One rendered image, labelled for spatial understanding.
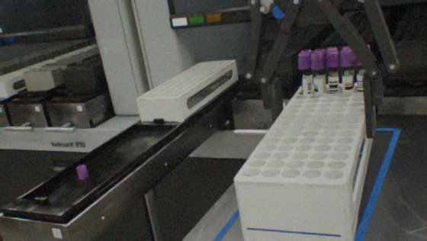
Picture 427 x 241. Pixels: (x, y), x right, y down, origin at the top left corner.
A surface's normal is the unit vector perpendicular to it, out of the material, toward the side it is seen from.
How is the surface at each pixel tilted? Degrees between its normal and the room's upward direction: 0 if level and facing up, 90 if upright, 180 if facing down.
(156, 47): 90
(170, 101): 90
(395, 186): 0
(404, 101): 90
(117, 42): 90
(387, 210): 0
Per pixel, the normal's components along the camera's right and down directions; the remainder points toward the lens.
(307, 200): -0.37, 0.35
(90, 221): 0.89, 0.00
